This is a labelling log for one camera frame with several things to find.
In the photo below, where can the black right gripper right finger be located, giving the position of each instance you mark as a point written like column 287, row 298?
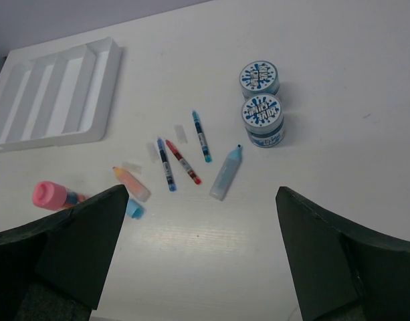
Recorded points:
column 342, row 270

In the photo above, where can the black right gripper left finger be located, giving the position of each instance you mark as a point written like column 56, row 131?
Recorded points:
column 55, row 268

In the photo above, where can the pink capped crayon tube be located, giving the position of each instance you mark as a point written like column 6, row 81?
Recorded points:
column 54, row 197

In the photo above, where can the dark blue gel pen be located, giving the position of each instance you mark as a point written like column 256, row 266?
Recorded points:
column 166, row 166

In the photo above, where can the light blue highlighter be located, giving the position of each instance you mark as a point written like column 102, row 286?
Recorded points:
column 226, row 174

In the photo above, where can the red gel pen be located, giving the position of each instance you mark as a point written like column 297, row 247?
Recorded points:
column 185, row 165

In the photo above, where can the white compartment tray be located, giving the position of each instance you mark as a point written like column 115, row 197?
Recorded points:
column 60, row 99

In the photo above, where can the teal gel pen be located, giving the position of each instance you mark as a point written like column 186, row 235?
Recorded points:
column 201, row 137

